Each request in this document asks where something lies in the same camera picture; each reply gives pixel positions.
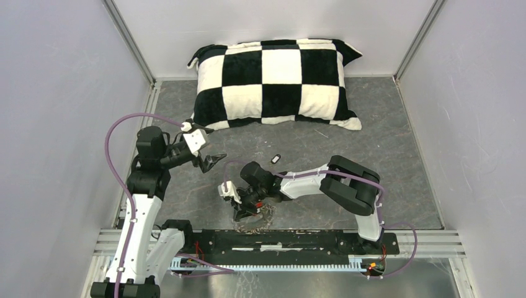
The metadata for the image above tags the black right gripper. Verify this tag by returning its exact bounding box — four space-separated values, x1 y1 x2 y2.
231 186 267 221

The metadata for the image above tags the metal key organizer red handle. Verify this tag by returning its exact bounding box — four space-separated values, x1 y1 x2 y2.
233 204 276 235

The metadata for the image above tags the key with black tag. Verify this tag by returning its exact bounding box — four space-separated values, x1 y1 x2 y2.
270 154 282 165

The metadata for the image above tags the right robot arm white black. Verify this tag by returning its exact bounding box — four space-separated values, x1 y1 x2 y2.
218 155 384 253

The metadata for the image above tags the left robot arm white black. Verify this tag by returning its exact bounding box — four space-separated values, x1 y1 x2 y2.
90 120 225 297

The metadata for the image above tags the black white checkered pillow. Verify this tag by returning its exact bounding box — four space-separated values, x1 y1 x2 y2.
187 38 362 131

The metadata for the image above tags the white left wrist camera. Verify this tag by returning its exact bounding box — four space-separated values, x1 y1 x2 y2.
181 121 209 156

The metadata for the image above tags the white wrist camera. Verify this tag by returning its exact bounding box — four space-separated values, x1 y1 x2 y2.
218 181 242 204
181 121 209 156

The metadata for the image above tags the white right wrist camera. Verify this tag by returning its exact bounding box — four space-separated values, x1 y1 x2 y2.
218 181 242 204

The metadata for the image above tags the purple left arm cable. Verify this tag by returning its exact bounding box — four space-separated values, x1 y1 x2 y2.
104 113 235 298

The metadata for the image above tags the white slotted cable duct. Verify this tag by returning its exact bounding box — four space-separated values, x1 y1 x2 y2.
166 256 366 273

